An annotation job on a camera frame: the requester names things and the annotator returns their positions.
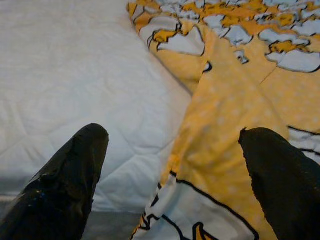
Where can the white quilted mattress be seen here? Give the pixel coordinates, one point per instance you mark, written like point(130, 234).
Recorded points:
point(75, 70)

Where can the yellow cartoon print blanket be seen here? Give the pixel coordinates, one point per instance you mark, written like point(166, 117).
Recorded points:
point(225, 112)

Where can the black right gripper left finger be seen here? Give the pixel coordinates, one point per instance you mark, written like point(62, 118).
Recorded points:
point(57, 192)

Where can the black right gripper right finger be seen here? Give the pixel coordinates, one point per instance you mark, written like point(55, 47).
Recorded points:
point(287, 187)

